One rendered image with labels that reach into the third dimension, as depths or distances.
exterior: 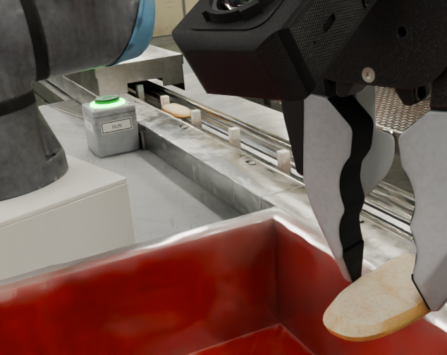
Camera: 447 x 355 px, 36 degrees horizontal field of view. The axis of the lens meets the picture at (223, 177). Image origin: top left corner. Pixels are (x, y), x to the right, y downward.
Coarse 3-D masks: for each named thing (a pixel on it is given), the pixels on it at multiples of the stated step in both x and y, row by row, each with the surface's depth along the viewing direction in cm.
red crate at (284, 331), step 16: (240, 336) 55; (256, 336) 55; (272, 336) 55; (288, 336) 55; (192, 352) 54; (208, 352) 54; (224, 352) 54; (240, 352) 53; (256, 352) 53; (272, 352) 53; (288, 352) 53; (304, 352) 53
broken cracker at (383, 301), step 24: (384, 264) 33; (408, 264) 32; (360, 288) 30; (384, 288) 30; (408, 288) 30; (336, 312) 29; (360, 312) 29; (384, 312) 29; (408, 312) 29; (336, 336) 29; (360, 336) 28
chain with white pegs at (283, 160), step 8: (136, 88) 134; (144, 96) 135; (160, 96) 122; (168, 96) 122; (192, 112) 110; (192, 120) 110; (200, 120) 110; (232, 128) 98; (232, 136) 98; (240, 144) 99; (280, 152) 86; (288, 152) 86; (264, 160) 92; (280, 160) 86; (288, 160) 86; (288, 168) 86; (296, 176) 85; (376, 216) 72; (392, 224) 69; (408, 232) 67
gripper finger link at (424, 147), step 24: (432, 120) 25; (408, 144) 26; (432, 144) 26; (408, 168) 27; (432, 168) 26; (432, 192) 26; (432, 216) 26; (432, 240) 27; (432, 264) 27; (432, 288) 28
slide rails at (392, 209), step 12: (132, 84) 145; (156, 96) 131; (204, 120) 111; (216, 120) 111; (240, 132) 103; (252, 144) 96; (264, 144) 96; (252, 156) 91; (276, 156) 90; (276, 168) 86; (300, 180) 81; (372, 204) 72; (384, 204) 72; (396, 204) 72; (372, 216) 69; (396, 216) 69; (408, 216) 69; (396, 228) 66
